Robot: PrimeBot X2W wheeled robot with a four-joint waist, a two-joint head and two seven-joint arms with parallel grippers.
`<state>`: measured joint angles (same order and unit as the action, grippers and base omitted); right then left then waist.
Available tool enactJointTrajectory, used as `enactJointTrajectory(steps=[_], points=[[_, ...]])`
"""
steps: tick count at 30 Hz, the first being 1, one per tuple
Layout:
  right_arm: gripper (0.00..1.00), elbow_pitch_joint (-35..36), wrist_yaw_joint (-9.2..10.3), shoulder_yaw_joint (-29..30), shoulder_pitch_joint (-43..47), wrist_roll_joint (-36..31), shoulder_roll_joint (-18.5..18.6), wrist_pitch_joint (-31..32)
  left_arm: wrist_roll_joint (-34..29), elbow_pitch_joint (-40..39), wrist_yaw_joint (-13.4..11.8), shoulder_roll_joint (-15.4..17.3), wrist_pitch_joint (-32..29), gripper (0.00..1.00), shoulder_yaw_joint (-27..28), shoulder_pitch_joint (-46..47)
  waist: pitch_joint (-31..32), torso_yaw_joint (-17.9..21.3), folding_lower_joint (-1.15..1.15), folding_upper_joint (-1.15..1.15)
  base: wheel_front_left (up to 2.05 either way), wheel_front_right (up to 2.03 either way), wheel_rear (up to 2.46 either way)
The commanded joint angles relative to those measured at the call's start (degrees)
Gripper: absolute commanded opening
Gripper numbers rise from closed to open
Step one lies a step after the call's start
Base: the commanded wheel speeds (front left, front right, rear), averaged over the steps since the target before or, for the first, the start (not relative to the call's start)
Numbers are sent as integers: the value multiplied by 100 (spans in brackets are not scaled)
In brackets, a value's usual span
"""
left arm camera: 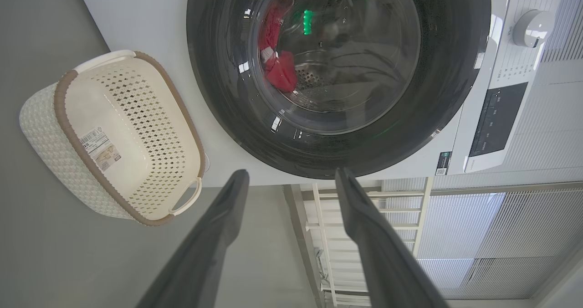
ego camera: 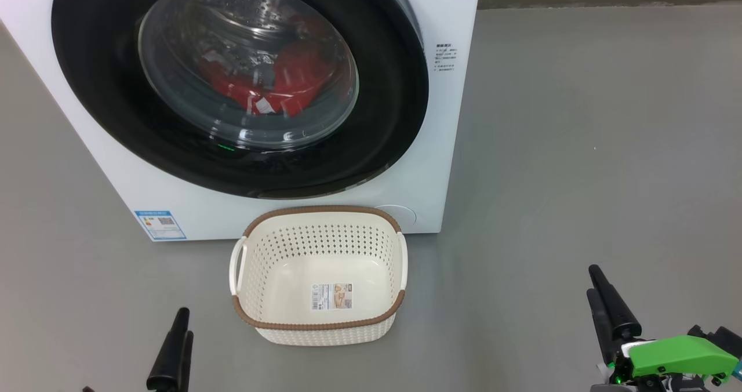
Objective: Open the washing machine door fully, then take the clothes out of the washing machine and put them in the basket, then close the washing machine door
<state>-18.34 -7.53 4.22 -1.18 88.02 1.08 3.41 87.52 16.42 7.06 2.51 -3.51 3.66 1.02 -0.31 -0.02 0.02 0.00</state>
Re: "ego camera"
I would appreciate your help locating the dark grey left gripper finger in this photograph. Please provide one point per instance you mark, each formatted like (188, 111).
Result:
(171, 357)
(188, 363)

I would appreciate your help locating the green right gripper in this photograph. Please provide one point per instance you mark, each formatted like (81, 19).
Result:
(672, 357)

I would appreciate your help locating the black round glass washer door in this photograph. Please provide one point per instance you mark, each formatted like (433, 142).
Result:
(116, 108)

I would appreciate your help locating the red and white garment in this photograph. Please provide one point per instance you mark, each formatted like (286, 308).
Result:
(301, 73)

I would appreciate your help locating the white printed product label sticker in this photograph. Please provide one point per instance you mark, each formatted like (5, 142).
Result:
(331, 297)

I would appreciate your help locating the cream laundry basket brown rim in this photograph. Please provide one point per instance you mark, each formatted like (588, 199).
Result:
(324, 264)

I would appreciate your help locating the white front-load washing machine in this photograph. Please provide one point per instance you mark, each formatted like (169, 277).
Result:
(406, 166)

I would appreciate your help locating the blue energy label sticker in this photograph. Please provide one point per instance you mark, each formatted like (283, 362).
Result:
(160, 225)

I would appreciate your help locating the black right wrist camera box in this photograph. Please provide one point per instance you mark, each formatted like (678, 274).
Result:
(727, 340)

